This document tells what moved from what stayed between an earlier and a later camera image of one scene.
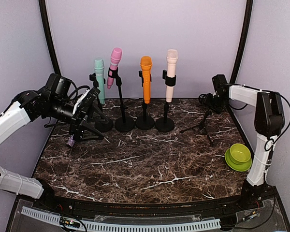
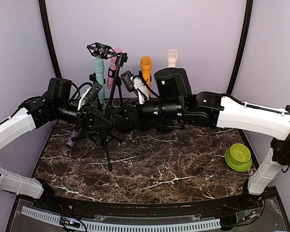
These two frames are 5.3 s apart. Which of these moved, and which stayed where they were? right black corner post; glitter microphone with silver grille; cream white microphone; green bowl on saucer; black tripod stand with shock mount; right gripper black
Moved: black tripod stand with shock mount; right gripper black
Stayed: glitter microphone with silver grille; right black corner post; green bowl on saucer; cream white microphone
